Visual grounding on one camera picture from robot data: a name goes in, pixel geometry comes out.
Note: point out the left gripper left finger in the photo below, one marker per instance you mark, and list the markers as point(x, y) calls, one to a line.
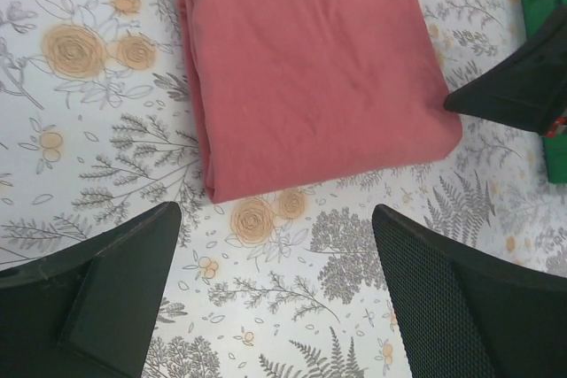
point(89, 310)

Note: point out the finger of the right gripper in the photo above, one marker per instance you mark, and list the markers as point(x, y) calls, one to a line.
point(528, 89)

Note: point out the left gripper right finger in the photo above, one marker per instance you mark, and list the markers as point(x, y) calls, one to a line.
point(464, 313)

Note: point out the pink t shirt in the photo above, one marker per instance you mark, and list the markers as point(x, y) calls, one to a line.
point(287, 93)

